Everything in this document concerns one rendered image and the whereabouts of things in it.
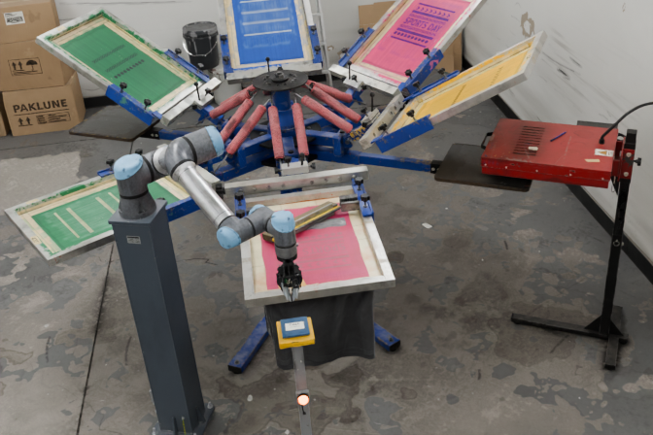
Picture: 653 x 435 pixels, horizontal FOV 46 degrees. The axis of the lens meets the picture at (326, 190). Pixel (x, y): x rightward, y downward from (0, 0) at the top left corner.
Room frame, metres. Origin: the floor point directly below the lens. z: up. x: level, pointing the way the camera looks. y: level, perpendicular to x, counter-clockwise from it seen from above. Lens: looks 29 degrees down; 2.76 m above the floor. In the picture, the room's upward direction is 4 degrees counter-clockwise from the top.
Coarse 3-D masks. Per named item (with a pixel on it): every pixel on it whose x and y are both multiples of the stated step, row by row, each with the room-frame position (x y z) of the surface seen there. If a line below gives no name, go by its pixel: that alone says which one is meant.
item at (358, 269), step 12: (336, 216) 3.00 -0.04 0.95; (348, 216) 2.99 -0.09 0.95; (324, 228) 2.90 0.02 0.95; (336, 228) 2.89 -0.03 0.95; (348, 228) 2.88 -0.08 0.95; (348, 240) 2.79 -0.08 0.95; (348, 252) 2.69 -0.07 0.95; (360, 252) 2.68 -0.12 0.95; (360, 264) 2.60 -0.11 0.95; (324, 276) 2.54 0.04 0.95; (336, 276) 2.53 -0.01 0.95; (348, 276) 2.52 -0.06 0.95; (360, 276) 2.52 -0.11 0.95
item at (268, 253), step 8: (296, 216) 3.02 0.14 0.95; (304, 232) 2.88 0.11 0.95; (264, 240) 2.84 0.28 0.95; (264, 248) 2.78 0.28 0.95; (272, 248) 2.77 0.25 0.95; (264, 256) 2.71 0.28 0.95; (272, 256) 2.70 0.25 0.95; (264, 264) 2.65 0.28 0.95; (272, 264) 2.65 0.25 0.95; (272, 272) 2.59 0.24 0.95; (304, 272) 2.57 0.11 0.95; (312, 272) 2.57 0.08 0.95; (272, 280) 2.54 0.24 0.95; (304, 280) 2.52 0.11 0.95; (312, 280) 2.52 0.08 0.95; (272, 288) 2.48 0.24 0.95
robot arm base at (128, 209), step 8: (144, 192) 2.72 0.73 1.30; (120, 200) 2.73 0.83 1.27; (128, 200) 2.70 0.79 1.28; (136, 200) 2.70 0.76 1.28; (144, 200) 2.71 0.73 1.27; (152, 200) 2.75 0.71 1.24; (120, 208) 2.73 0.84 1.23; (128, 208) 2.69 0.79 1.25; (136, 208) 2.69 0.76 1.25; (144, 208) 2.71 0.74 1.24; (152, 208) 2.72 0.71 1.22; (120, 216) 2.71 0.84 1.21; (128, 216) 2.68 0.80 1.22; (136, 216) 2.68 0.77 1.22; (144, 216) 2.69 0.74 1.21
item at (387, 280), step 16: (304, 192) 3.17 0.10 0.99; (320, 192) 3.16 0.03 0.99; (336, 192) 3.16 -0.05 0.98; (352, 192) 3.17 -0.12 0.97; (368, 224) 2.84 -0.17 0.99; (384, 256) 2.59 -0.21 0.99; (384, 272) 2.48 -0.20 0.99; (304, 288) 2.41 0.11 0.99; (320, 288) 2.41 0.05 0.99; (336, 288) 2.41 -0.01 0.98; (352, 288) 2.41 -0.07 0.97; (368, 288) 2.42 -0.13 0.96; (256, 304) 2.38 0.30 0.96
